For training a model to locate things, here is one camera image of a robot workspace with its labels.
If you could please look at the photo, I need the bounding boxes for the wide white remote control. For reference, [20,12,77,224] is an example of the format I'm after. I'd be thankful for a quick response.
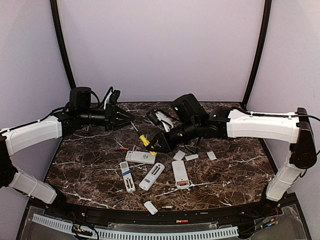
[125,151,156,165]

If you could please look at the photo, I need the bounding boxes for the white wide remote battery cover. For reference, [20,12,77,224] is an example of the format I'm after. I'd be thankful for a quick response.
[173,150,186,161]

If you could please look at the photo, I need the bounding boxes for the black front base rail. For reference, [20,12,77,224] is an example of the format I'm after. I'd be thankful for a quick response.
[27,193,298,227]

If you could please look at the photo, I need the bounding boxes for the yellow handled screwdriver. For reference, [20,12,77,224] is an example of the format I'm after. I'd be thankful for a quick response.
[130,121,150,147]

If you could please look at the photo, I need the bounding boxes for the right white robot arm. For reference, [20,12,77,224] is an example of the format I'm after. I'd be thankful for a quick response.
[146,93,318,217]

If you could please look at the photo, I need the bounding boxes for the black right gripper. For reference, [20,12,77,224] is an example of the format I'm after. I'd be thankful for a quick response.
[146,118,201,154]

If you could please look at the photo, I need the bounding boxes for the white small remote battery cover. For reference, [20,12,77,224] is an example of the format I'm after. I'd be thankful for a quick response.
[207,151,217,161]

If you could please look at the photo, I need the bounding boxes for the blue batteries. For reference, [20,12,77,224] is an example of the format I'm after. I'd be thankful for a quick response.
[121,170,131,176]

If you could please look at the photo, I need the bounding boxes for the slim white QR-code remote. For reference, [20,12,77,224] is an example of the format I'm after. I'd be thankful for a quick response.
[119,161,136,193]

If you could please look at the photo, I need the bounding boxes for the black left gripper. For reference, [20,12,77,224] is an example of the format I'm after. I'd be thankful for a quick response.
[79,103,135,131]

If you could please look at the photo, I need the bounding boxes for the small white remote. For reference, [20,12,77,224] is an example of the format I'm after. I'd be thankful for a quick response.
[171,160,190,189]

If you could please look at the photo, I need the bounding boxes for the red battery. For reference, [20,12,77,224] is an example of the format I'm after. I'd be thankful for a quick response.
[176,219,189,224]
[161,205,174,209]

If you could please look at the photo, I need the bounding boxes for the black enclosure frame post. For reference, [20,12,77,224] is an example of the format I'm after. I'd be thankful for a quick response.
[49,0,77,93]
[241,0,273,111]

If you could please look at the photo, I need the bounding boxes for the black enclosure frame post left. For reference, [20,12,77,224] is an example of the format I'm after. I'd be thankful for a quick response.
[49,0,77,93]

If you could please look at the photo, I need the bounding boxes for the black enclosure frame post right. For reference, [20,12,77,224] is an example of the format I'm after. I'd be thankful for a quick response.
[241,0,273,111]

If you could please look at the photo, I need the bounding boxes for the white slim remote battery cover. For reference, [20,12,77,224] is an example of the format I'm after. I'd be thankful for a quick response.
[185,154,199,161]

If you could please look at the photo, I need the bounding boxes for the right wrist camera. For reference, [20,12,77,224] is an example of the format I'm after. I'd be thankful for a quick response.
[146,109,174,133]

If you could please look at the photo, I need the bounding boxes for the white slotted cable duct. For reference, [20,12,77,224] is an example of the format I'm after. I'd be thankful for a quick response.
[32,213,239,240]

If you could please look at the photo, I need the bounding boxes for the orange batteries in small remote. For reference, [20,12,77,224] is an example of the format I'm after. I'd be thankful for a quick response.
[177,181,189,188]

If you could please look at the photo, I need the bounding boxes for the white remote with battery bay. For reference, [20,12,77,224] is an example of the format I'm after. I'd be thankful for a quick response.
[138,162,165,191]

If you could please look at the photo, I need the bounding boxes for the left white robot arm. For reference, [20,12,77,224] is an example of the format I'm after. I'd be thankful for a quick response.
[0,86,135,218]

